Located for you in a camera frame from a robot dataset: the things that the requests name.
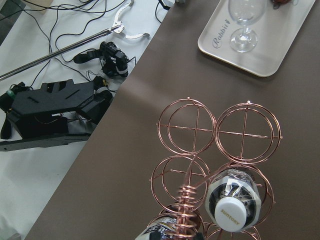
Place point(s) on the copper wire bottle basket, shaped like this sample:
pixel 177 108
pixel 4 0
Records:
pixel 201 146

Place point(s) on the tea bottle two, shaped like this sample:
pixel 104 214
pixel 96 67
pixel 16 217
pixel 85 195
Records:
pixel 233 201

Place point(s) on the tea bottle three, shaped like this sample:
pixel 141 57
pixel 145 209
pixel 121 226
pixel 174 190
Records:
pixel 164 223

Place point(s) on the small black servo gripper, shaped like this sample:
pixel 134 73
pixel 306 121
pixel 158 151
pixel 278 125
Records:
pixel 115 60

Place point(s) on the metal reacher grabber tool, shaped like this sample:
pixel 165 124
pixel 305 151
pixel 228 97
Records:
pixel 117 27

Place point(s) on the black device on side table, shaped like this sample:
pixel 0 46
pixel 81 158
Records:
pixel 34 118

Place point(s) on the clear wine glass on tray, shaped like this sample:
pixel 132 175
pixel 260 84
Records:
pixel 245 13

